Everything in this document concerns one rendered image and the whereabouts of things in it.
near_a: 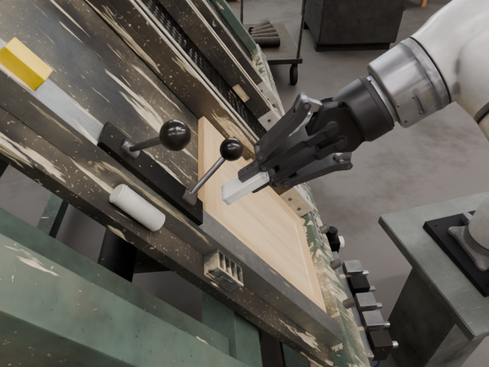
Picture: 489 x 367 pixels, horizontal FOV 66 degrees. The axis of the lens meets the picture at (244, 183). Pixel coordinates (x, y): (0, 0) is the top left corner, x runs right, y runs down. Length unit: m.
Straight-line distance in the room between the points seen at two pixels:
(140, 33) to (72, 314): 0.66
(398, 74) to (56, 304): 0.40
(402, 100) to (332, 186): 2.35
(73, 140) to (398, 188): 2.57
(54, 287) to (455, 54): 0.44
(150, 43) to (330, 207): 1.94
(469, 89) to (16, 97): 0.49
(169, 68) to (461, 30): 0.63
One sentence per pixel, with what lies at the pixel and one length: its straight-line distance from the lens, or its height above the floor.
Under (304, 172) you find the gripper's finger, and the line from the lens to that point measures 0.51.
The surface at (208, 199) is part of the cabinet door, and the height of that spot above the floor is 1.28.
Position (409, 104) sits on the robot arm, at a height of 1.57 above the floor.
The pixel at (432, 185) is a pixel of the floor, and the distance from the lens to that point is 3.03.
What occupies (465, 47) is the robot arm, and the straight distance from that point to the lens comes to 0.45.
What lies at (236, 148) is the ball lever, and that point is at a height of 1.44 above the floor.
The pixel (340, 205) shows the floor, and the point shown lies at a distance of 2.63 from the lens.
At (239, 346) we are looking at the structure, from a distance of 0.71.
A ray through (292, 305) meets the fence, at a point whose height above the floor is 1.08.
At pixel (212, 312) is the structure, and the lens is 0.77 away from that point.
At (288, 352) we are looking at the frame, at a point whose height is 0.18.
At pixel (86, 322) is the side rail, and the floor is 1.47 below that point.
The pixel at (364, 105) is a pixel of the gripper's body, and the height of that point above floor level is 1.56.
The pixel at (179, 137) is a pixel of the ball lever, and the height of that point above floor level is 1.53.
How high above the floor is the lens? 1.77
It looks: 40 degrees down
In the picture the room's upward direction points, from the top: straight up
